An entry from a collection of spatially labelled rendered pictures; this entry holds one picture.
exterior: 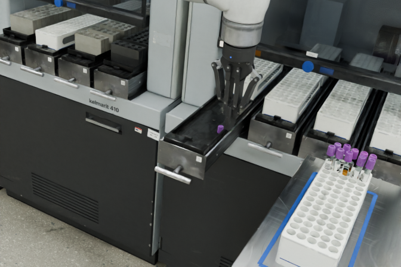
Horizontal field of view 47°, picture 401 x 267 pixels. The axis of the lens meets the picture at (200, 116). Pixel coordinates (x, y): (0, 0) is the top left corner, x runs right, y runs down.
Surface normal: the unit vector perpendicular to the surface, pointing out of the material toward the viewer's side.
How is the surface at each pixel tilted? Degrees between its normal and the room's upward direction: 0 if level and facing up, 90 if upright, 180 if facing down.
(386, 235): 0
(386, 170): 90
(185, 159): 90
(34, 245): 0
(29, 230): 0
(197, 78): 90
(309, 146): 90
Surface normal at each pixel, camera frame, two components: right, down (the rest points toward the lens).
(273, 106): -0.45, 0.39
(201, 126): 0.09, -0.88
